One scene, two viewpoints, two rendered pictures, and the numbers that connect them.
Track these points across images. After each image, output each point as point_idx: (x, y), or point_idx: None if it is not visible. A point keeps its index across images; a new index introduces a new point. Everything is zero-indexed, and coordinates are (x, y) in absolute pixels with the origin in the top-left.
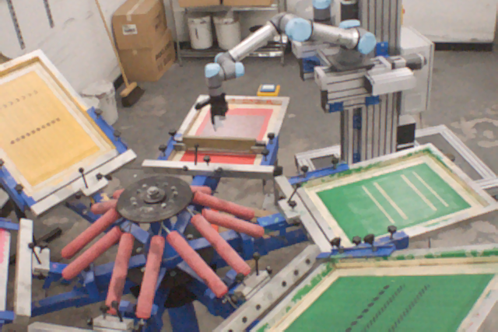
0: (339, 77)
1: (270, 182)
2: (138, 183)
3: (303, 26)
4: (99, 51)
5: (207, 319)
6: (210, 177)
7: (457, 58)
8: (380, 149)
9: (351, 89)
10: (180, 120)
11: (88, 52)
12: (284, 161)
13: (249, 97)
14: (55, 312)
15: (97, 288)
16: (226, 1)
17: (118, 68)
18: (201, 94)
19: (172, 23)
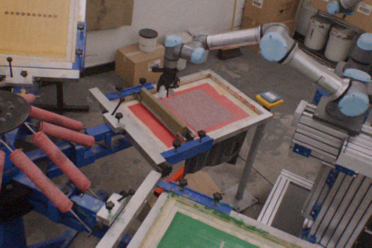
0: (314, 123)
1: (252, 176)
2: (2, 93)
3: (276, 44)
4: (224, 7)
5: (93, 242)
6: (118, 133)
7: None
8: (343, 220)
9: (323, 143)
10: (242, 89)
11: (213, 3)
12: (281, 169)
13: (241, 93)
14: None
15: None
16: (347, 18)
17: (236, 29)
18: (276, 80)
19: (303, 17)
